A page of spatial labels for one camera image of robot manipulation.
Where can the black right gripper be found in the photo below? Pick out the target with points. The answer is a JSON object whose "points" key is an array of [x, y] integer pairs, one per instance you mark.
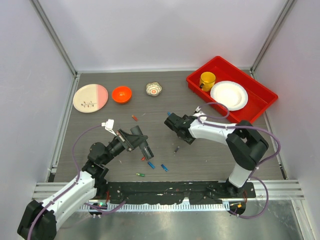
{"points": [[189, 141]]}

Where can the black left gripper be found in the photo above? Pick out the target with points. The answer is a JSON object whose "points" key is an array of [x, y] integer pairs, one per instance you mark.
{"points": [[131, 140]]}

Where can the black remote control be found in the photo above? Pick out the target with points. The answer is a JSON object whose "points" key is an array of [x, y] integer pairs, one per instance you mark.
{"points": [[146, 150]]}

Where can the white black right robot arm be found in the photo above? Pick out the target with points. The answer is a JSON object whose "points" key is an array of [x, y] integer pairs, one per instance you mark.
{"points": [[245, 143]]}

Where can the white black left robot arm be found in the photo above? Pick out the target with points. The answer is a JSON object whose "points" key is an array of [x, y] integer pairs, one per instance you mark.
{"points": [[42, 220]]}

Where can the blue battery near green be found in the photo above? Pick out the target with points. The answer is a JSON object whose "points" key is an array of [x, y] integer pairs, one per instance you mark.
{"points": [[151, 165]]}

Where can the blue battery lower right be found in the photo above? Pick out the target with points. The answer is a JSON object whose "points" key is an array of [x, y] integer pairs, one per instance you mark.
{"points": [[164, 167]]}

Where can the small patterned ceramic bowl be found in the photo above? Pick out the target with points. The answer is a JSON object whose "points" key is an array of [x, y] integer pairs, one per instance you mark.
{"points": [[153, 89]]}

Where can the orange plastic bowl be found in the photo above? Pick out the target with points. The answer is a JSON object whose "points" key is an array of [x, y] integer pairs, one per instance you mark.
{"points": [[122, 94]]}

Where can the yellow mug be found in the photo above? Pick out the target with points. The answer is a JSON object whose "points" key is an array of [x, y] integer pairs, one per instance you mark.
{"points": [[207, 81]]}

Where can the white paper plate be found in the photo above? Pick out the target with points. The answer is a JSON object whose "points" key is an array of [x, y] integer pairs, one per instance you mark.
{"points": [[230, 94]]}

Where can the pink cream floral plate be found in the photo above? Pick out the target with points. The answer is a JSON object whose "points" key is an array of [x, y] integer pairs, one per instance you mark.
{"points": [[90, 98]]}

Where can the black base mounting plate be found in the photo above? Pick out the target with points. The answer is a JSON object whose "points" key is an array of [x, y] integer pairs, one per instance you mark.
{"points": [[173, 192]]}

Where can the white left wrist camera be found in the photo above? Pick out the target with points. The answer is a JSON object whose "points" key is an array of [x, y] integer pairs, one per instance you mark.
{"points": [[108, 126]]}

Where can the white slotted cable duct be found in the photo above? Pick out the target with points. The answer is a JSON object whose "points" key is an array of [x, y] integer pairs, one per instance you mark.
{"points": [[185, 206]]}

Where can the aluminium front frame rail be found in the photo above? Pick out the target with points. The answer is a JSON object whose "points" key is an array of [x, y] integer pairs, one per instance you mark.
{"points": [[277, 189]]}

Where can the aluminium left frame post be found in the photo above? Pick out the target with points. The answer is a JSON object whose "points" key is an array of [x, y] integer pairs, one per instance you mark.
{"points": [[53, 35]]}

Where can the aluminium frame post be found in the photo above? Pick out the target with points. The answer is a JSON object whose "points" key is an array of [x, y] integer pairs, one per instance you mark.
{"points": [[53, 35], [284, 13]]}

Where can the aluminium right frame post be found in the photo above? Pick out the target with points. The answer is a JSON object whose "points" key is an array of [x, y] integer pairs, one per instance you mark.
{"points": [[284, 13]]}

